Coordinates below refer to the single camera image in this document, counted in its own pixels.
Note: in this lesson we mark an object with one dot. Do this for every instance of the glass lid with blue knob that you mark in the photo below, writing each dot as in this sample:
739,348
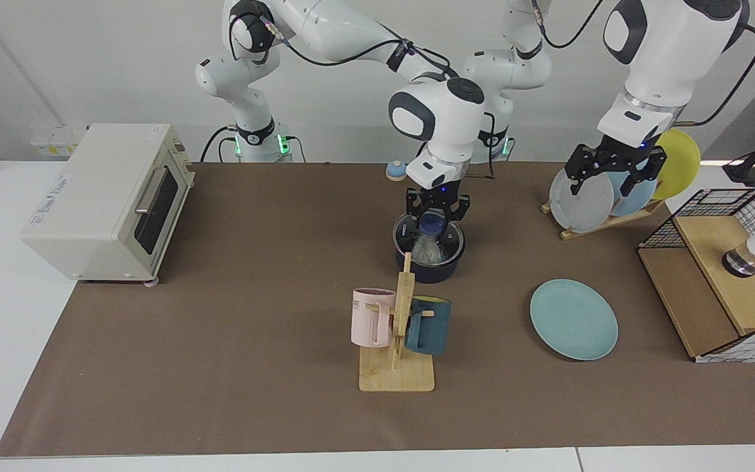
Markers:
407,239

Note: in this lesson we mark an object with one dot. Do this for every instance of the white vermicelli bundle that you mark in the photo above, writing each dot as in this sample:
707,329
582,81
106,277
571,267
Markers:
428,250

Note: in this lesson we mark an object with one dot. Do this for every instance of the light blue plate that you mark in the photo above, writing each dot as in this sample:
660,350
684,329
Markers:
633,200

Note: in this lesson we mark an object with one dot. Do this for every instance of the grey plate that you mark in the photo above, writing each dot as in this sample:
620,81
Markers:
580,206

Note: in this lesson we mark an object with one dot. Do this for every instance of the wooden plate rack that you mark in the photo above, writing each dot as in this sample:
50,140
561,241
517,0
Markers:
603,225

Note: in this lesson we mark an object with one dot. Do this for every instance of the yellow plate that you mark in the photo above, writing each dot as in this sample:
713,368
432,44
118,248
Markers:
682,164

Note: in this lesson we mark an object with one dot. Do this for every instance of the teal round plate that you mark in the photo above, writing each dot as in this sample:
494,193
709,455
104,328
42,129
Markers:
574,321

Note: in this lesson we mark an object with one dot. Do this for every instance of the small blue round thing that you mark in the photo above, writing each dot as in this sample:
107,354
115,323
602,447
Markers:
395,172

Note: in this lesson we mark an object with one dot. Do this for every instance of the pink ribbed cup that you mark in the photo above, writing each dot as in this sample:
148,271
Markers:
369,321

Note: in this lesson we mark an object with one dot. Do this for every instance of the dark teal cup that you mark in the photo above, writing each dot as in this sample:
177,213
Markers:
433,331

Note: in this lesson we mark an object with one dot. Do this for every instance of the wooden cup stand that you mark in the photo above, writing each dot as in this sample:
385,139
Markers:
397,377

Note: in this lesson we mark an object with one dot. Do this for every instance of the brown table cloth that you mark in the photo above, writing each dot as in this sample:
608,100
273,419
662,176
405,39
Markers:
286,406

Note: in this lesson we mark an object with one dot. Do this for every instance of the pale toaster oven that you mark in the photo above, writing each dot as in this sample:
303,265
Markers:
82,196

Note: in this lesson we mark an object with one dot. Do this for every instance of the white wall socket strip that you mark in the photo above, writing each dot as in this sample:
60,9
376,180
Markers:
56,141

